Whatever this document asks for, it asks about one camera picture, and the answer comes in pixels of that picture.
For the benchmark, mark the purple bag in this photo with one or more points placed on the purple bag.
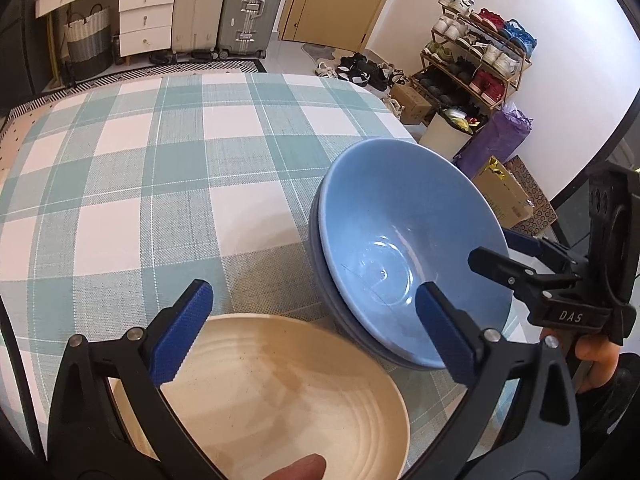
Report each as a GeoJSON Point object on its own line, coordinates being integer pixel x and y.
{"type": "Point", "coordinates": [495, 140]}

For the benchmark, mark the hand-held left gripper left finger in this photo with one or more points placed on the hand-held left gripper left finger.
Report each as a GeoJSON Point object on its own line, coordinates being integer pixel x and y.
{"type": "Point", "coordinates": [181, 332]}

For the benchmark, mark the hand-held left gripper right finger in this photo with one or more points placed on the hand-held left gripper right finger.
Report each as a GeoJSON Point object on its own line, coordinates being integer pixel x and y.
{"type": "Point", "coordinates": [445, 335]}

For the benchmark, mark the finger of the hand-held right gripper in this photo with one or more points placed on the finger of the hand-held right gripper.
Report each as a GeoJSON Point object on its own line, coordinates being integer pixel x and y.
{"type": "Point", "coordinates": [525, 242]}
{"type": "Point", "coordinates": [500, 267]}

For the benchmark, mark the person's left hand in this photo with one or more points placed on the person's left hand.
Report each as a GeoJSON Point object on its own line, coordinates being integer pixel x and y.
{"type": "Point", "coordinates": [295, 469]}

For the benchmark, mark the black white patterned rug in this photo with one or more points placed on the black white patterned rug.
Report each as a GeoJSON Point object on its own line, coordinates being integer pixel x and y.
{"type": "Point", "coordinates": [150, 71]}

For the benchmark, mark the patterned flat box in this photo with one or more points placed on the patterned flat box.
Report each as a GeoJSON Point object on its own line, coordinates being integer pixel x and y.
{"type": "Point", "coordinates": [542, 205]}

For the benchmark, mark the brown cardboard box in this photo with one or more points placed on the brown cardboard box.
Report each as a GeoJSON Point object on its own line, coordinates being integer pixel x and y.
{"type": "Point", "coordinates": [412, 105]}

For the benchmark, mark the cream round plate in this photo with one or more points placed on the cream round plate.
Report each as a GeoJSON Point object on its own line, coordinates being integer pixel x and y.
{"type": "Point", "coordinates": [280, 390]}

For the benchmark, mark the grey white woven basket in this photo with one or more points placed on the grey white woven basket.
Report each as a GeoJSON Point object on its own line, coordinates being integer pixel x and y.
{"type": "Point", "coordinates": [90, 45]}

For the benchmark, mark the person's right hand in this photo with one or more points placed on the person's right hand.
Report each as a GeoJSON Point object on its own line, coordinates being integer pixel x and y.
{"type": "Point", "coordinates": [595, 360]}

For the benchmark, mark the shoe rack with shoes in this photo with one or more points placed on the shoe rack with shoes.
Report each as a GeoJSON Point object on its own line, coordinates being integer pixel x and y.
{"type": "Point", "coordinates": [485, 82]}

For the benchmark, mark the cardboard box with yellow packet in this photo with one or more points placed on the cardboard box with yellow packet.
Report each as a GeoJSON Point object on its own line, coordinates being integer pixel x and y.
{"type": "Point", "coordinates": [505, 195]}

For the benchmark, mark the beige dotted mat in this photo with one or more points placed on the beige dotted mat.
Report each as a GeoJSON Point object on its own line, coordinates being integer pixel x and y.
{"type": "Point", "coordinates": [20, 125]}

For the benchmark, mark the white bin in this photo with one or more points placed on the white bin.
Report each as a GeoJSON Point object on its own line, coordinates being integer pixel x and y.
{"type": "Point", "coordinates": [442, 135]}

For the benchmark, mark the teal checked tablecloth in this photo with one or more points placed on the teal checked tablecloth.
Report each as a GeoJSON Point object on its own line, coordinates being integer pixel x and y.
{"type": "Point", "coordinates": [150, 185]}

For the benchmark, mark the white vanity desk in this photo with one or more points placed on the white vanity desk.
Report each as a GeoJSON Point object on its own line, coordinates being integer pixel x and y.
{"type": "Point", "coordinates": [145, 15]}

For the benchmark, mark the dark water bottle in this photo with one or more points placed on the dark water bottle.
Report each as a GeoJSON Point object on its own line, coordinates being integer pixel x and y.
{"type": "Point", "coordinates": [118, 46]}

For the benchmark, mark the shoes on floor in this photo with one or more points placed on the shoes on floor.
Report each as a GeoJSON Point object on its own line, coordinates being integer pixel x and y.
{"type": "Point", "coordinates": [365, 72]}

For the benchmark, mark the beige suitcase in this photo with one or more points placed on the beige suitcase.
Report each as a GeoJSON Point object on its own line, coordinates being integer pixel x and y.
{"type": "Point", "coordinates": [200, 5]}

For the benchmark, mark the small grey rug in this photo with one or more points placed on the small grey rug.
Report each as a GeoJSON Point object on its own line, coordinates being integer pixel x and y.
{"type": "Point", "coordinates": [317, 52]}

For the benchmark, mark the silver suitcase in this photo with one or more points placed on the silver suitcase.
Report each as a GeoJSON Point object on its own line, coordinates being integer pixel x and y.
{"type": "Point", "coordinates": [252, 5]}

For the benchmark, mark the tan wooden door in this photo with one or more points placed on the tan wooden door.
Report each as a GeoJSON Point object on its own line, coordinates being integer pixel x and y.
{"type": "Point", "coordinates": [340, 0]}

